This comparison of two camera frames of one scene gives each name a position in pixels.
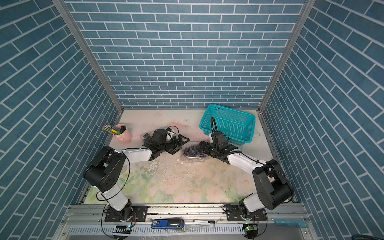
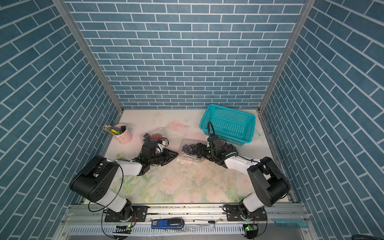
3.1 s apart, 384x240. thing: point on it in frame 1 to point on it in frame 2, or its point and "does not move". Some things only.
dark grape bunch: (147, 138) does not move
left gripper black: (176, 146) to (168, 155)
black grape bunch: (192, 151) does not move
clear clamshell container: (188, 152) does not move
